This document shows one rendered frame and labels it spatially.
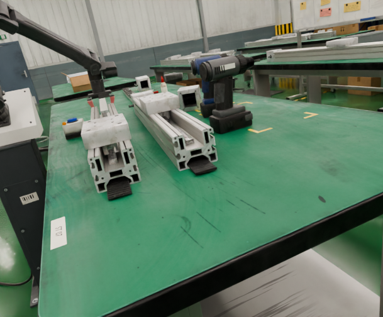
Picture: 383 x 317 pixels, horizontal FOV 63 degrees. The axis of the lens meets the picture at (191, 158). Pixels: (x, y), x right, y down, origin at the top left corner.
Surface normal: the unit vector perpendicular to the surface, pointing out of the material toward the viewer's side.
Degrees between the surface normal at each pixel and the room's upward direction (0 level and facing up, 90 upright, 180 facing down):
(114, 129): 90
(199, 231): 0
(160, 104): 90
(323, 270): 0
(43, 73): 90
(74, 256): 0
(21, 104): 42
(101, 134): 90
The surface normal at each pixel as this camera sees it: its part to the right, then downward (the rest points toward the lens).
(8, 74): 0.39, 0.25
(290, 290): -0.17, -0.92
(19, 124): 0.11, -0.50
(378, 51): -0.89, 0.29
